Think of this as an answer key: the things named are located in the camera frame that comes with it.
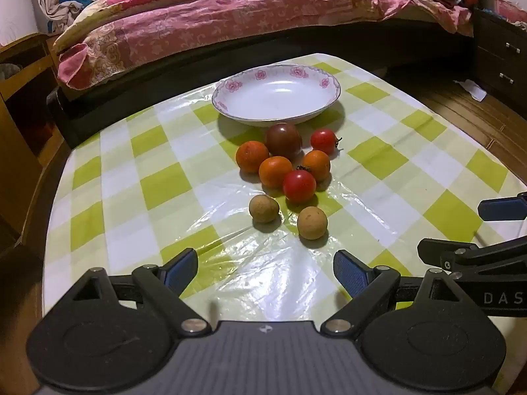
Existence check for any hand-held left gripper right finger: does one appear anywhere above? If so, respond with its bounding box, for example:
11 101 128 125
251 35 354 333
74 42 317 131
320 249 464 338

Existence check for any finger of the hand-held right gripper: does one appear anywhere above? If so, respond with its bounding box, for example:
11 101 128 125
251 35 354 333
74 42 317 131
417 237 527 276
478 192 527 222

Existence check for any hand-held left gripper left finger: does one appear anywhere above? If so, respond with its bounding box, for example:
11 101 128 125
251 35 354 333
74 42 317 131
72 248 212 338

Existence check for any brown longan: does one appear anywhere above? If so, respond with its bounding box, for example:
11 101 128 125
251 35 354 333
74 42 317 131
297 206 329 240
249 195 281 224

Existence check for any small red tomato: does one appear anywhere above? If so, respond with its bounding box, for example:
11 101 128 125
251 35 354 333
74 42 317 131
310 129 343 154
282 166 317 204

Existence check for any small orange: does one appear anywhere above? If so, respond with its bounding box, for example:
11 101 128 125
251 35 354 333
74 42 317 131
259 155 294 189
302 150 331 182
236 141 270 173

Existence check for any dark brown tomato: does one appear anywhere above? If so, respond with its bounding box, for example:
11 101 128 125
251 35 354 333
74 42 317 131
264 123 303 160

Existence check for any white plate with pink flowers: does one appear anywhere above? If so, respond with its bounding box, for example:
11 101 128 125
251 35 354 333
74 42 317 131
211 63 342 128

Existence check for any green checked plastic tablecloth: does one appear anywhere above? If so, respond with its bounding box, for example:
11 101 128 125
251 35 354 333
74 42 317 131
41 53 527 327

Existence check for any white paper scrap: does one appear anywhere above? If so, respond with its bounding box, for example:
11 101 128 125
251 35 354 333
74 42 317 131
453 79 487 102

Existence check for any dark nightstand with drawers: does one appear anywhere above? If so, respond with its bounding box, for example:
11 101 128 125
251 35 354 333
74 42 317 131
471 6 527 100

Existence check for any pink patterned cloth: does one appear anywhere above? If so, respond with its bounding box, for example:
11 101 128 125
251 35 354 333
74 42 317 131
493 0 527 30

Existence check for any wooden cabinet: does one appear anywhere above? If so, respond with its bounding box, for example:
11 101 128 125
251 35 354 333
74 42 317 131
0 33 67 239

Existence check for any pink floral blanket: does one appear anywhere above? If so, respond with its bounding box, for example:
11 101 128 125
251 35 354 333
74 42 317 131
53 0 474 91

